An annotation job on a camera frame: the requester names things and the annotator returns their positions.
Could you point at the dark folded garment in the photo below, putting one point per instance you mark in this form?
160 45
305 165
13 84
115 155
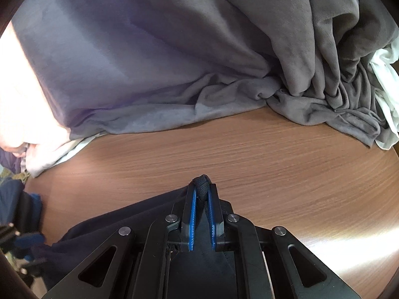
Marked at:
15 202

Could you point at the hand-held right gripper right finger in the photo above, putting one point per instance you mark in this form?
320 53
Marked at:
212 221

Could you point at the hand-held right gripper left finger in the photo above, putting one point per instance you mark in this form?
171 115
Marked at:
191 215

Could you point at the blue folded cloth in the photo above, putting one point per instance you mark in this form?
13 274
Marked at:
36 202

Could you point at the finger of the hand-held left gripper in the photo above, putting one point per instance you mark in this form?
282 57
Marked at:
9 232
29 241

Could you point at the white sheer curtain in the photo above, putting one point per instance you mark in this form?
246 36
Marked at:
386 78

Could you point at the dark pants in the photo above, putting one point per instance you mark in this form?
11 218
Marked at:
109 221

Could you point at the pink curtain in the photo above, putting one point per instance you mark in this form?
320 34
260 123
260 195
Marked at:
25 99

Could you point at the yellow plaid fringed scarf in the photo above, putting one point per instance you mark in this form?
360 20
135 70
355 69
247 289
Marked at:
18 177

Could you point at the grey curtain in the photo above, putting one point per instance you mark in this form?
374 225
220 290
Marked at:
156 53

